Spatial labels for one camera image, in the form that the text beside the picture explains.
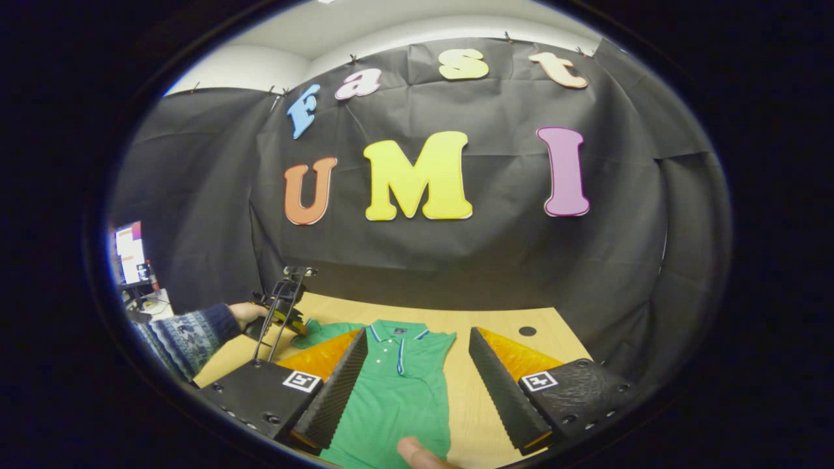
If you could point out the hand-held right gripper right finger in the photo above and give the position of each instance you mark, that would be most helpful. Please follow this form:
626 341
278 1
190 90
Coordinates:
502 397

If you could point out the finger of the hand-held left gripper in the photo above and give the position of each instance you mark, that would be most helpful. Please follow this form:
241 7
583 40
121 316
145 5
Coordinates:
290 319

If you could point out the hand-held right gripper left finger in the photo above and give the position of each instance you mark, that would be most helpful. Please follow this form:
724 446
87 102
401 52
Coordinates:
335 397

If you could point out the green T-shirt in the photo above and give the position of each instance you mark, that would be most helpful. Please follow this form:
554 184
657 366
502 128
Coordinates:
391 404

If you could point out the cluttered side desk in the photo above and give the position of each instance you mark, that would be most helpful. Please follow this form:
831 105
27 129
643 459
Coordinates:
153 303

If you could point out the black backdrop cloth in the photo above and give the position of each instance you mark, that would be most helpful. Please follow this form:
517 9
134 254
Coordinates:
456 260

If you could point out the computer monitor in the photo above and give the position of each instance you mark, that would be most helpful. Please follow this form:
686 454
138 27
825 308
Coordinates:
130 251

